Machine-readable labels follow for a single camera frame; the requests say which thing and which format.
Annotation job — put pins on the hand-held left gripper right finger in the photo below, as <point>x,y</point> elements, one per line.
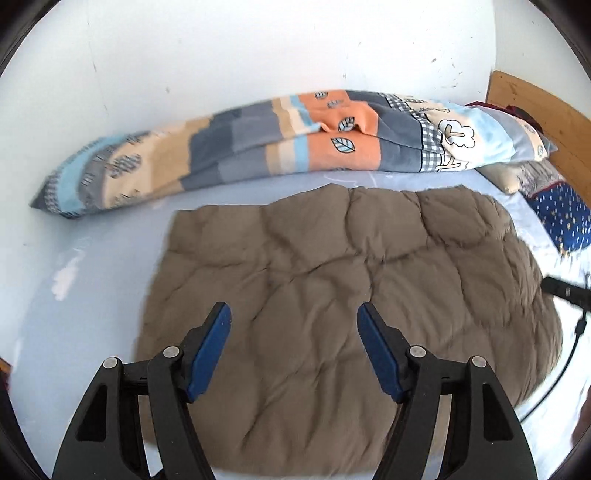
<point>381,350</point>

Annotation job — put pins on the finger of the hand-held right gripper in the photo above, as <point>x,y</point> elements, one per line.
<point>565,290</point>

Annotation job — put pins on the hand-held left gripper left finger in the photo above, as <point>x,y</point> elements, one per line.
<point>210,350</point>

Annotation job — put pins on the brown quilted blanket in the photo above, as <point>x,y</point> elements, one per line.
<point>300,258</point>

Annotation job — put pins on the blue patterned pillow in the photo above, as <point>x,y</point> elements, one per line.
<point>568,217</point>

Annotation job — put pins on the beige pillow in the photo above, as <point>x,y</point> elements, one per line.
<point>505,177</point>

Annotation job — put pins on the light blue bed sheet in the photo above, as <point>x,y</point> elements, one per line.
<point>92,277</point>

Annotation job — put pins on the dark red cloth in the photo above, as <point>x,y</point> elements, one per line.
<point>521,113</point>

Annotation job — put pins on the wooden headboard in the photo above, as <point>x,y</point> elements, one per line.
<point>517,92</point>

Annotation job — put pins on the patchwork printed blanket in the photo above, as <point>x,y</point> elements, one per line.
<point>231,138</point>

